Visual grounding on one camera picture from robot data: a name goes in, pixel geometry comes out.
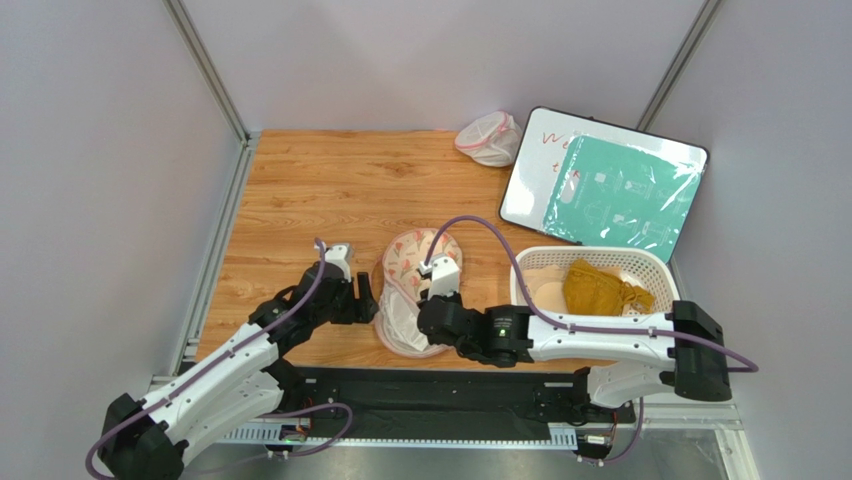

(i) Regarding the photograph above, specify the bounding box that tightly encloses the white bra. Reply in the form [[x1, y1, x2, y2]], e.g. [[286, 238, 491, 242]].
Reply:
[[381, 288, 429, 355]]

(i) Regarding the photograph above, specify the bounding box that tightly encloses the floral mesh laundry bag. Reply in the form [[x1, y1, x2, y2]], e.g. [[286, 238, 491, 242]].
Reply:
[[373, 228, 446, 359]]

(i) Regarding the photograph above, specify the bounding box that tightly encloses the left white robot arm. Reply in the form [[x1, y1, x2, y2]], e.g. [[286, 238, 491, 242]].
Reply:
[[85, 260, 378, 479]]

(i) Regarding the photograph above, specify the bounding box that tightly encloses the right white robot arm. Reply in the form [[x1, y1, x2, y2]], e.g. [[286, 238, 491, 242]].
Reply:
[[417, 295, 732, 409]]

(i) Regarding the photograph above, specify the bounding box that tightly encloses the beige bra in basket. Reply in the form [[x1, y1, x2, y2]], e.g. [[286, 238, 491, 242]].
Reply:
[[518, 265, 569, 314]]

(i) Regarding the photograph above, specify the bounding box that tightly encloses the white mesh bag pink trim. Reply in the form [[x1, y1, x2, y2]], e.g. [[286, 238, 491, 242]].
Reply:
[[454, 111, 523, 168]]

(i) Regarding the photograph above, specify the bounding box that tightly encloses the mustard yellow garment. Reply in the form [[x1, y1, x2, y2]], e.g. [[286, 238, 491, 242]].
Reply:
[[562, 259, 656, 316]]

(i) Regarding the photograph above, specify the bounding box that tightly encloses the white plastic basket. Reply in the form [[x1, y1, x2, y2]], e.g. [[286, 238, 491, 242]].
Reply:
[[510, 246, 680, 316]]

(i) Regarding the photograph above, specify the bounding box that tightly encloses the teal instruction sheet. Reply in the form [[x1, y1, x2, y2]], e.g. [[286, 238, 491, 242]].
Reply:
[[542, 135, 708, 263]]

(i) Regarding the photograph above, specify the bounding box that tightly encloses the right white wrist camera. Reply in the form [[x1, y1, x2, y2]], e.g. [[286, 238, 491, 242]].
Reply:
[[418, 254, 461, 301]]

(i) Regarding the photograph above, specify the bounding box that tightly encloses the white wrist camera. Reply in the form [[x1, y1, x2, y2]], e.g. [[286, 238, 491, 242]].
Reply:
[[315, 241, 354, 283], [418, 254, 461, 301]]

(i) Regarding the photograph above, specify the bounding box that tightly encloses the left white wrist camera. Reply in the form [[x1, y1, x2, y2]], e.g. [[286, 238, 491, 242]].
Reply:
[[315, 241, 354, 283]]

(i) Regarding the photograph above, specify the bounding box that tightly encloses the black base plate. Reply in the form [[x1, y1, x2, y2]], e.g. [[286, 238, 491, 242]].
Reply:
[[260, 365, 639, 441]]

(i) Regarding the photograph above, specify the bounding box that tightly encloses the whiteboard with black frame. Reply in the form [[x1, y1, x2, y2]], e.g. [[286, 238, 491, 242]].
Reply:
[[499, 107, 709, 236]]

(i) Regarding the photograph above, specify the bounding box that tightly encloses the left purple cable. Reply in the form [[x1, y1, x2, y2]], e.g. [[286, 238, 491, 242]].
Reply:
[[85, 238, 354, 480]]

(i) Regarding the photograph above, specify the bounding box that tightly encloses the aluminium rail frame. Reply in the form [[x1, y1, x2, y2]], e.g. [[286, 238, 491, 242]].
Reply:
[[119, 372, 743, 480]]

